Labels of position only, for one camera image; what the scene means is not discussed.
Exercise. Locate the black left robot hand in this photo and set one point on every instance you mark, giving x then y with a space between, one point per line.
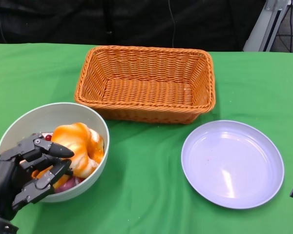
0 175

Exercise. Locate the chocolate cake with cherry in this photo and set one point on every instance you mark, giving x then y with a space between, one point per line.
48 138

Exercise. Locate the magenta pink cake with cherry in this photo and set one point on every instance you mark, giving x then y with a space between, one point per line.
68 184

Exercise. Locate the pale green bowl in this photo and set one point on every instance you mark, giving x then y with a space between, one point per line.
51 114

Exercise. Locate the twisted orange bread bun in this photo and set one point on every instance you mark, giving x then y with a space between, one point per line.
73 143

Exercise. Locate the lavender plate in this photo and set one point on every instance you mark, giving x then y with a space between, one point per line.
232 165

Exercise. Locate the orange wicker basket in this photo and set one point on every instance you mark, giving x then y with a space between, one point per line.
146 90

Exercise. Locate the black backdrop curtain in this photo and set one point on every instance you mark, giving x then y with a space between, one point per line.
63 19

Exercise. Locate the grey aluminium frame post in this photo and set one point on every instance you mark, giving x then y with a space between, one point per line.
261 31

